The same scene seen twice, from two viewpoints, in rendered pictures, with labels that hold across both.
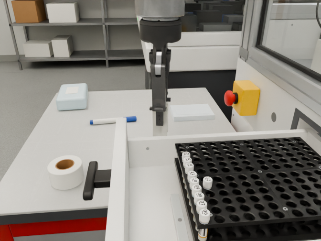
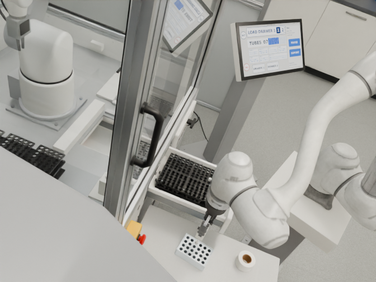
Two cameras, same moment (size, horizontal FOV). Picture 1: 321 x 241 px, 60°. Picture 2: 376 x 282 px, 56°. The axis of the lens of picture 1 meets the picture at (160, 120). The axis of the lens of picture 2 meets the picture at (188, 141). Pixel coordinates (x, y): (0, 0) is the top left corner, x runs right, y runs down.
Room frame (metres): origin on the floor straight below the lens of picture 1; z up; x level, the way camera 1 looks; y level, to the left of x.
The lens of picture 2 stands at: (1.28, -0.03, 2.00)
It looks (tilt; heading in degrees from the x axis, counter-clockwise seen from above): 43 degrees down; 190
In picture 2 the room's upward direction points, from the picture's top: 19 degrees clockwise
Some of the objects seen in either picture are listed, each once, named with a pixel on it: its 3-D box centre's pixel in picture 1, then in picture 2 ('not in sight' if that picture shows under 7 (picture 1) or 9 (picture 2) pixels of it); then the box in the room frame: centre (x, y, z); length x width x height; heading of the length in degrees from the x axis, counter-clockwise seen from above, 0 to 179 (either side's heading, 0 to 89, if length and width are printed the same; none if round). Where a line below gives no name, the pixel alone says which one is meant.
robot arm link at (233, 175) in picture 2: not in sight; (234, 177); (0.53, 0.01, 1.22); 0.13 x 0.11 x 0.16; 53
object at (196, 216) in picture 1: (190, 177); not in sight; (0.31, -0.04, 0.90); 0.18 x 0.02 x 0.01; 6
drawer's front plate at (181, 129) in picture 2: not in sight; (183, 125); (0.02, -0.29, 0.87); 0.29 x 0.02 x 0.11; 6
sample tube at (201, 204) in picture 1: (200, 217); not in sight; (0.25, -0.05, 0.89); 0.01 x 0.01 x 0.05
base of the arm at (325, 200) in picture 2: not in sight; (320, 182); (-0.04, 0.40, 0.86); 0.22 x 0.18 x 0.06; 171
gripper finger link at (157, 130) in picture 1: (159, 123); not in sight; (0.51, 0.00, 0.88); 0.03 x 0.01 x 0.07; 86
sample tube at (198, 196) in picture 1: (197, 208); not in sight; (0.26, -0.05, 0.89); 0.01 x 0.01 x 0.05
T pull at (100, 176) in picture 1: (100, 178); not in sight; (0.30, 0.08, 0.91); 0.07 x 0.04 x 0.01; 6
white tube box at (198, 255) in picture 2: not in sight; (194, 252); (0.55, 0.01, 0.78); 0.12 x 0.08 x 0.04; 86
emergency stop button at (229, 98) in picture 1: (230, 98); (141, 239); (0.66, -0.18, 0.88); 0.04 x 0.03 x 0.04; 6
